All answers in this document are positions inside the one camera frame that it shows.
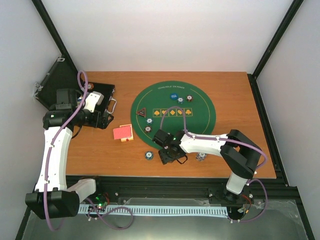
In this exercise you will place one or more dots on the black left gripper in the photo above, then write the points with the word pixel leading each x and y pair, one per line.
pixel 104 123

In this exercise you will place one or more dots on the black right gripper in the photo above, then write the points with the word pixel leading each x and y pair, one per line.
pixel 165 159

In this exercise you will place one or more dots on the blue 50 chip stack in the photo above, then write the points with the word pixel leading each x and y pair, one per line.
pixel 149 155

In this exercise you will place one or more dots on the brown 100 chip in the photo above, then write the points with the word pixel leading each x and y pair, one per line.
pixel 189 98
pixel 147 129

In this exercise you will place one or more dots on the triangular all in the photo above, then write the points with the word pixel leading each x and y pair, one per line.
pixel 142 112

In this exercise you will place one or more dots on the blue small blind button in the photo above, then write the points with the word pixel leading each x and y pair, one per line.
pixel 173 96

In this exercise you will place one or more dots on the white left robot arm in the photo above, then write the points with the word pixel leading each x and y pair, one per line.
pixel 51 197

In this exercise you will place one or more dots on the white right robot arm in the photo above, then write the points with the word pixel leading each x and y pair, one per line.
pixel 238 151

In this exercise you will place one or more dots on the purple white chip stack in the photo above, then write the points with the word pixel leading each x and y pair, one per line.
pixel 200 156

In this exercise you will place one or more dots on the red playing card deck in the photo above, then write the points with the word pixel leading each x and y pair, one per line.
pixel 124 133

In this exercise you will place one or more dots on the round green poker mat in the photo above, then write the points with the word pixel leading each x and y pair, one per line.
pixel 167 114

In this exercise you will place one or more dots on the black poker chip case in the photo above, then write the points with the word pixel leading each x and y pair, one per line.
pixel 62 76

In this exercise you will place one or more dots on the silver case handle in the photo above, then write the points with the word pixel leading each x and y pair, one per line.
pixel 114 101

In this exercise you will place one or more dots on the black aluminium frame rail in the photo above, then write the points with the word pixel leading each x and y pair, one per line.
pixel 120 188

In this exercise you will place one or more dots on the light blue cable duct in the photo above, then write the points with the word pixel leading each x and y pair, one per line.
pixel 165 211

